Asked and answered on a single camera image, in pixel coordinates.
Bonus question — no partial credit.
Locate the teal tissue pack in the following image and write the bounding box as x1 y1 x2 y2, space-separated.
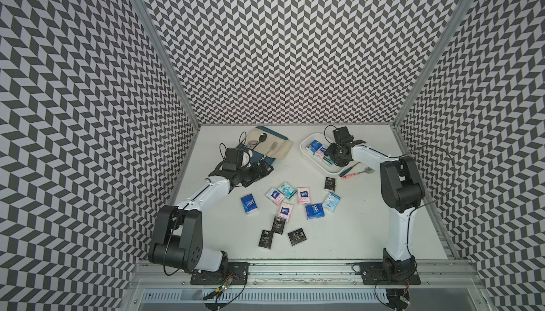
315 147 334 166
278 182 297 200

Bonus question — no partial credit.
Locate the blue Vinda tissue pack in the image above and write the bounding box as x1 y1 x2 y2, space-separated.
306 139 322 154

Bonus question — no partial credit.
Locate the white storage box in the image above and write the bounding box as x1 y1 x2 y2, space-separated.
299 133 350 176

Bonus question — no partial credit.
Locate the black tissue pack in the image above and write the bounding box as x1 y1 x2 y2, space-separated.
271 216 286 235
324 177 336 193
288 228 307 246
258 230 274 249

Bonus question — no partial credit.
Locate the light blue tissue pack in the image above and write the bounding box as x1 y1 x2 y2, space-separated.
322 192 341 213

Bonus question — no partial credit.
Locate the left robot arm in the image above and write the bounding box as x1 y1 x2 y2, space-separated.
148 160 273 274

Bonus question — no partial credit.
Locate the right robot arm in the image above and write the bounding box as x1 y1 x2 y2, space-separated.
326 142 425 283

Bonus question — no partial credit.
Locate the teal serving tray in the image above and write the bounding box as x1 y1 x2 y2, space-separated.
238 125 289 165

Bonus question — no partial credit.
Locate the pink blue tissue pack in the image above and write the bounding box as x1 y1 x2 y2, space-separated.
265 188 285 205

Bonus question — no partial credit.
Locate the black metal spoon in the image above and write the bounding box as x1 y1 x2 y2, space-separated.
251 133 268 150

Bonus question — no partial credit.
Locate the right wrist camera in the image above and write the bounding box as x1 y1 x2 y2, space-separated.
333 127 366 147

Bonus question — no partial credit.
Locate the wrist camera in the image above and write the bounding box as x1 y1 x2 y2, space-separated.
333 127 366 147
221 148 251 171

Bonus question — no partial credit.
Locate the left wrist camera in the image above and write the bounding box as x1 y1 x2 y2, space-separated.
221 148 251 171

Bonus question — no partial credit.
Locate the patterned handle fork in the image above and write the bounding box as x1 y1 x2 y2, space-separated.
264 142 278 157

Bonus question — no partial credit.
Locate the white handled spoon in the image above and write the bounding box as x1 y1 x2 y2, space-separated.
245 140 259 149

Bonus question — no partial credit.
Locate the pink handled spoon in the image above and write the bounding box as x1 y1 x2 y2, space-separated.
341 167 374 180

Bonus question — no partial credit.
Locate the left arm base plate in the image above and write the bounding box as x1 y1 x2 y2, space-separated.
190 261 250 287

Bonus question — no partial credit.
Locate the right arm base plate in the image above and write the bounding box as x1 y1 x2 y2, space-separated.
353 261 422 285

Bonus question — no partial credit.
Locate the aluminium front rail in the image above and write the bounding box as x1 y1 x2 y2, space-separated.
128 259 484 289

